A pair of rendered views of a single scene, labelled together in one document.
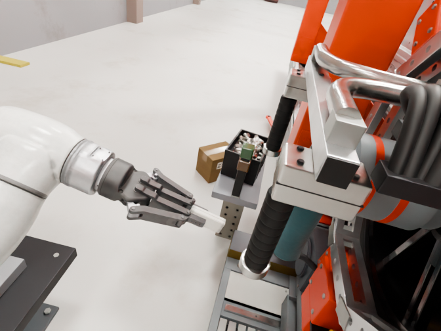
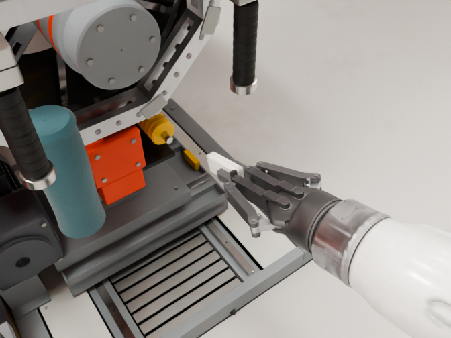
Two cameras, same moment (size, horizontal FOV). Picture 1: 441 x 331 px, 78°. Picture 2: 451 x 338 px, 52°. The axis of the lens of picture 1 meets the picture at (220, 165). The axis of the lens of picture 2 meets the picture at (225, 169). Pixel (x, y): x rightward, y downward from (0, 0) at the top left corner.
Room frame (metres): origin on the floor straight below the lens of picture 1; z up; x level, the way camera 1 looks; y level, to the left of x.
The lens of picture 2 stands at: (0.68, 0.35, 1.21)
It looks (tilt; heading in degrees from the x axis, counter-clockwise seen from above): 47 degrees down; 228
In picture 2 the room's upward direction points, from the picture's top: straight up
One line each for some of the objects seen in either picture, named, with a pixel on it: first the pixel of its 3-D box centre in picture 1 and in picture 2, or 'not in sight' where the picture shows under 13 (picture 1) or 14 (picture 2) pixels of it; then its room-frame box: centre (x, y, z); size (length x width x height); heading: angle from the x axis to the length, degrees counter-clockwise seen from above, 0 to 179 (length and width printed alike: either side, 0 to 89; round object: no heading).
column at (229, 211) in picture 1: (234, 201); not in sight; (0.98, -0.10, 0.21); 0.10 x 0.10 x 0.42; 84
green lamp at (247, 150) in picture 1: (247, 151); not in sight; (0.75, -0.08, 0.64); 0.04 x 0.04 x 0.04; 84
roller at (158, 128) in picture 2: not in sight; (137, 105); (0.26, -0.42, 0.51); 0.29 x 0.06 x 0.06; 84
